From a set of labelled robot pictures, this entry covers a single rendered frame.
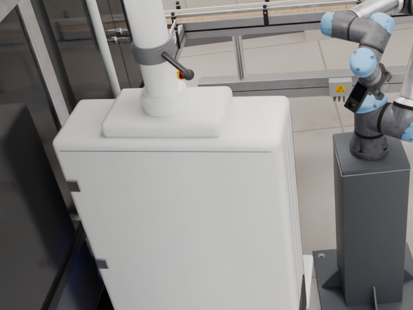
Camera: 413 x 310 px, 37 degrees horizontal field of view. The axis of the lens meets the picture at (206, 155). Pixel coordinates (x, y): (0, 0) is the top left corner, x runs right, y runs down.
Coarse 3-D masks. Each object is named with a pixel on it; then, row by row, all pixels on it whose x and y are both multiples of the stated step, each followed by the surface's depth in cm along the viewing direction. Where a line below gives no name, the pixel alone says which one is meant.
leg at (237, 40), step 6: (228, 36) 319; (234, 36) 321; (240, 36) 322; (234, 42) 324; (240, 42) 324; (234, 48) 326; (240, 48) 325; (240, 54) 327; (240, 60) 329; (240, 66) 332; (240, 72) 334; (240, 78) 336
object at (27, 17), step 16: (0, 0) 122; (16, 0) 128; (0, 16) 122; (32, 16) 135; (32, 32) 135; (32, 48) 136; (48, 64) 142; (48, 80) 142; (48, 96) 143; (64, 112) 150; (80, 240) 156; (64, 272) 147; (48, 304) 139; (96, 304) 166
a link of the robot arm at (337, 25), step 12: (372, 0) 196; (384, 0) 198; (396, 0) 202; (348, 12) 187; (360, 12) 189; (372, 12) 193; (384, 12) 198; (396, 12) 206; (408, 12) 208; (324, 24) 187; (336, 24) 184; (348, 24) 182; (336, 36) 186; (348, 36) 182
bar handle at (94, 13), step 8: (88, 0) 151; (88, 8) 152; (96, 8) 153; (96, 16) 154; (96, 24) 155; (96, 32) 156; (96, 40) 158; (104, 40) 158; (104, 48) 159; (104, 56) 160; (104, 64) 162; (112, 64) 163; (112, 72) 163; (112, 80) 165; (112, 88) 166; (112, 96) 169
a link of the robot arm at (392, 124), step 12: (408, 0) 204; (408, 72) 209; (408, 84) 209; (408, 96) 210; (396, 108) 212; (408, 108) 209; (384, 120) 215; (396, 120) 212; (408, 120) 210; (384, 132) 217; (396, 132) 213; (408, 132) 210
